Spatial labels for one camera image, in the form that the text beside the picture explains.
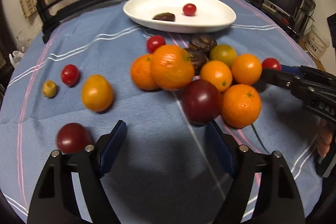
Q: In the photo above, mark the small yellow dented fruit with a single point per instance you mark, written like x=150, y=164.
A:
x=49, y=89

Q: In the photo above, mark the person's right hand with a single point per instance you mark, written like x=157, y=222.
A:
x=325, y=137

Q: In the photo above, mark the yellow-orange oval fruit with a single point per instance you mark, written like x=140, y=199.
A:
x=97, y=93

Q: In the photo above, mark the dark red plum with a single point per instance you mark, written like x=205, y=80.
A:
x=73, y=137
x=201, y=102

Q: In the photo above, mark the large orange mandarin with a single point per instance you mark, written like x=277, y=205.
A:
x=171, y=67

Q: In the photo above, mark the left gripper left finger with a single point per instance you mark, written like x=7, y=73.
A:
x=54, y=199

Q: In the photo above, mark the dark mangosteen front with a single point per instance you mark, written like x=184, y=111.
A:
x=198, y=59

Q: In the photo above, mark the red cherry tomato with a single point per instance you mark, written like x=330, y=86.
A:
x=70, y=75
x=154, y=42
x=271, y=63
x=189, y=9

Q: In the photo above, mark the small orange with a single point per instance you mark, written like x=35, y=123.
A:
x=217, y=73

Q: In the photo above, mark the yellow-green round fruit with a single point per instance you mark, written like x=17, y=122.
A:
x=223, y=53

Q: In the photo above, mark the red cherry tomato on plate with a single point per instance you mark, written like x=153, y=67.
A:
x=189, y=9

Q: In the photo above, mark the white bucket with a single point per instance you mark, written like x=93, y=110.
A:
x=316, y=44

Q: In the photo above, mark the blue striped tablecloth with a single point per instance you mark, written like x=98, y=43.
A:
x=165, y=172

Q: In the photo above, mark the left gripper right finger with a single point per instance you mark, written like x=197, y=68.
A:
x=278, y=200

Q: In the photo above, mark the white oval plate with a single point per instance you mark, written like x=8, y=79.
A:
x=211, y=15

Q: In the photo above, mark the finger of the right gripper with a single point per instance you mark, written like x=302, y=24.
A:
x=291, y=69
x=278, y=78

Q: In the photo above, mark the orange mandarin left of pile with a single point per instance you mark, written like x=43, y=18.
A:
x=140, y=73

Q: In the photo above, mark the white plastic bag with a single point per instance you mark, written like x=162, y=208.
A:
x=15, y=57

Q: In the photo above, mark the dark mangosteen back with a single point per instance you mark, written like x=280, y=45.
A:
x=203, y=42

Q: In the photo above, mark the dark mangosteen on plate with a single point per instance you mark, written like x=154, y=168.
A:
x=166, y=16

